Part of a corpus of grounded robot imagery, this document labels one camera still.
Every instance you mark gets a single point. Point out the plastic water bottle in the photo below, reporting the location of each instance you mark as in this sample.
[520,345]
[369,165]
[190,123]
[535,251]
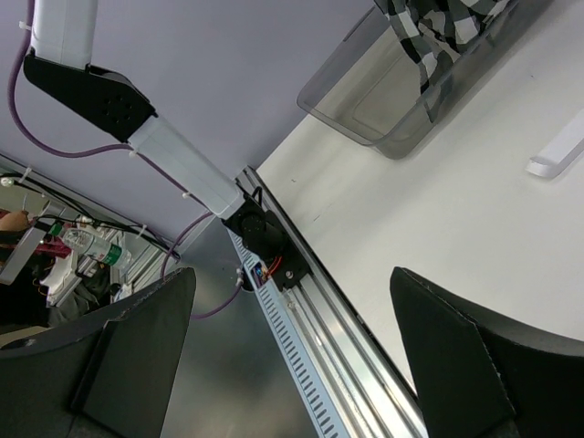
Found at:
[96,247]

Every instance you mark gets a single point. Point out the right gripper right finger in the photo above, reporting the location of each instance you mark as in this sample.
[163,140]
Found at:
[479,373]

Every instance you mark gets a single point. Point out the perforated cable duct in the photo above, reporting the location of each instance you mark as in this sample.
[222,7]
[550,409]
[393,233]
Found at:
[323,413]

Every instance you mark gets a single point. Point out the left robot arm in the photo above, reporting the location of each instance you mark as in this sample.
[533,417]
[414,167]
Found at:
[57,60]

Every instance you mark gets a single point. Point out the black white checked shirt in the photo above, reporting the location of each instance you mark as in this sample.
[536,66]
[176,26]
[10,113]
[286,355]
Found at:
[433,34]

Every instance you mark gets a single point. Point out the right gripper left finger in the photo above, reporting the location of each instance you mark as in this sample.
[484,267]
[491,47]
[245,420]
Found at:
[107,374]

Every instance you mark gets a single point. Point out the metal clothes rack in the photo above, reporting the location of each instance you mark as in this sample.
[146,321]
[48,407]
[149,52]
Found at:
[563,150]

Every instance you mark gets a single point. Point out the grey translucent plastic bin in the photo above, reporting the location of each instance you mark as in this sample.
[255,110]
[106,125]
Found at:
[368,88]

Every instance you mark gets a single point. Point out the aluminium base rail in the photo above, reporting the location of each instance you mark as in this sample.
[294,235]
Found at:
[371,395]

